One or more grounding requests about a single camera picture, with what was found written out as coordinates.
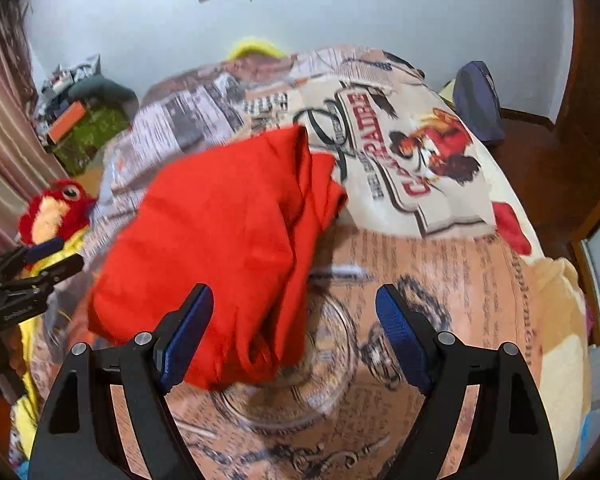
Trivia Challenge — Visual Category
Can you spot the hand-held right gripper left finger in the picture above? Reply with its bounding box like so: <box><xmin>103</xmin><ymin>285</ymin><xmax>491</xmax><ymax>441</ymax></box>
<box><xmin>29</xmin><ymin>283</ymin><xmax>215</xmax><ymax>480</ymax></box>

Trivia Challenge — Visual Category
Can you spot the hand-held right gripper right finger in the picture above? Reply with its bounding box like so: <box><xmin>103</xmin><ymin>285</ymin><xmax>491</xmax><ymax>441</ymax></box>
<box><xmin>375</xmin><ymin>283</ymin><xmax>562</xmax><ymax>480</ymax></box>

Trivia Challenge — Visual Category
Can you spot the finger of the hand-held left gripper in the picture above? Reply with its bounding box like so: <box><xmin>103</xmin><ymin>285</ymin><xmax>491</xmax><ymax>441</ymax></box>
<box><xmin>29</xmin><ymin>254</ymin><xmax>86</xmax><ymax>288</ymax></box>
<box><xmin>16</xmin><ymin>237</ymin><xmax>65</xmax><ymax>267</ymax></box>

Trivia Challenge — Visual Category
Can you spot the red zip jacket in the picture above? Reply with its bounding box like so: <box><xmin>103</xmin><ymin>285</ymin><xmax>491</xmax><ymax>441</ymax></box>
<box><xmin>86</xmin><ymin>124</ymin><xmax>350</xmax><ymax>392</ymax></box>

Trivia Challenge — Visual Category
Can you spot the red plush parrot toy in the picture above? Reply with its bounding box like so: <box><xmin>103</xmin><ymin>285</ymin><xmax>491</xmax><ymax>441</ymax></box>
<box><xmin>17</xmin><ymin>179</ymin><xmax>99</xmax><ymax>249</ymax></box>

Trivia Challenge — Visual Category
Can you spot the newspaper printed blanket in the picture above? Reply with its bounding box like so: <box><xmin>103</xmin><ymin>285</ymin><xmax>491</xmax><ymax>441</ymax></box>
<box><xmin>15</xmin><ymin>45</ymin><xmax>600</xmax><ymax>480</ymax></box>

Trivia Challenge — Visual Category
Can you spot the yellow cloth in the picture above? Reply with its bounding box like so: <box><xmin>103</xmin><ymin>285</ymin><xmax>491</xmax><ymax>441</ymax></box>
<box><xmin>9</xmin><ymin>230</ymin><xmax>89</xmax><ymax>463</ymax></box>

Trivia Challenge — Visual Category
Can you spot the green patterned cloth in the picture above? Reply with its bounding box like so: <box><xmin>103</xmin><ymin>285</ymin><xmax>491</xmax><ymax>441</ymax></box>
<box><xmin>55</xmin><ymin>107</ymin><xmax>132</xmax><ymax>177</ymax></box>

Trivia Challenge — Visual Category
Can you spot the orange box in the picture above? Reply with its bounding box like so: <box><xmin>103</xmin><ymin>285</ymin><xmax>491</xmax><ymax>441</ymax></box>
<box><xmin>47</xmin><ymin>101</ymin><xmax>89</xmax><ymax>144</ymax></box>

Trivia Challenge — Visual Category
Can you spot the brown striped curtain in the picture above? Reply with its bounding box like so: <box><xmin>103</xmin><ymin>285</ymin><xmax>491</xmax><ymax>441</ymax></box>
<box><xmin>0</xmin><ymin>0</ymin><xmax>64</xmax><ymax>247</ymax></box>

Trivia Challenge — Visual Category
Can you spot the grey-green neck pillow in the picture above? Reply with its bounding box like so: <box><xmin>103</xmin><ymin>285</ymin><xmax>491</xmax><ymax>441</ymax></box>
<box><xmin>67</xmin><ymin>76</ymin><xmax>141</xmax><ymax>112</ymax></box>

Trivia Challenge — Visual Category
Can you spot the grey patterned cloth pile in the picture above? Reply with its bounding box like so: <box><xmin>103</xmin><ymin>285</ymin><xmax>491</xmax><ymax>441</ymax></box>
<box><xmin>37</xmin><ymin>54</ymin><xmax>104</xmax><ymax>111</ymax></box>

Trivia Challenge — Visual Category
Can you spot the navy blue bag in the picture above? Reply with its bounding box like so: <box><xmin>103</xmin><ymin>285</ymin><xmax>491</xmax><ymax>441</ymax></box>
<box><xmin>452</xmin><ymin>60</ymin><xmax>507</xmax><ymax>147</ymax></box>

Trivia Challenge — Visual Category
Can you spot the yellow plush pillow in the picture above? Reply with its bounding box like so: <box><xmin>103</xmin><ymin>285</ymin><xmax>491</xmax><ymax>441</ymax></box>
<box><xmin>227</xmin><ymin>35</ymin><xmax>287</xmax><ymax>60</ymax></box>

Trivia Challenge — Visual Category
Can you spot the brown wooden door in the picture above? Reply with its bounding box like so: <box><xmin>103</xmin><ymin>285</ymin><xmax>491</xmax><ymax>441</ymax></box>
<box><xmin>500</xmin><ymin>0</ymin><xmax>600</xmax><ymax>347</ymax></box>

